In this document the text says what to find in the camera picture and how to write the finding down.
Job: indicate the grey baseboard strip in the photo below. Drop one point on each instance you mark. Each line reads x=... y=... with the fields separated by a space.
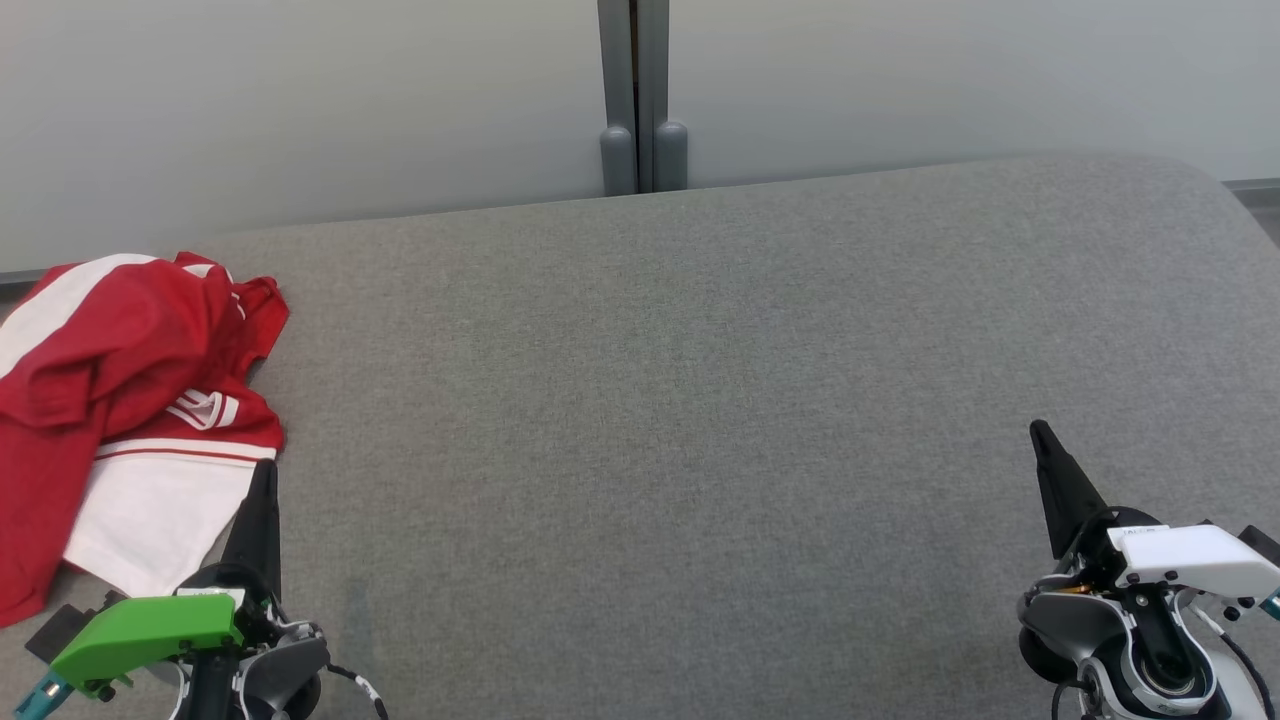
x=1255 y=186
x=20 y=275

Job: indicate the red and white basketball jersey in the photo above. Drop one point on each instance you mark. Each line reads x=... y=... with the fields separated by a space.
x=120 y=340

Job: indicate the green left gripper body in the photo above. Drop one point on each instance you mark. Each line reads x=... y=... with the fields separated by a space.
x=150 y=630

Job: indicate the teal camera connector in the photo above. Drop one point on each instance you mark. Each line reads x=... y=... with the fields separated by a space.
x=38 y=698
x=1272 y=604

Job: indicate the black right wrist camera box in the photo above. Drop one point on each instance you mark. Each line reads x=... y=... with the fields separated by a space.
x=1262 y=545

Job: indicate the teal left camera connector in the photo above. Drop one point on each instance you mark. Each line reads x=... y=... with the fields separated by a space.
x=38 y=698

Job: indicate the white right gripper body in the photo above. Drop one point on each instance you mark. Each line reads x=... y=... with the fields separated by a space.
x=1195 y=558

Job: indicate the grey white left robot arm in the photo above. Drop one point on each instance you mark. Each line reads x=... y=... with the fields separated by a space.
x=290 y=668

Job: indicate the teal right camera connector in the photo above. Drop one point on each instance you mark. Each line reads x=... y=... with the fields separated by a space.
x=1272 y=604

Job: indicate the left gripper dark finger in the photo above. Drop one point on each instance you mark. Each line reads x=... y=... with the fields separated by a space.
x=258 y=530

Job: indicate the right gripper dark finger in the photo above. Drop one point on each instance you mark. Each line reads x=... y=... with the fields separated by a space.
x=1062 y=490

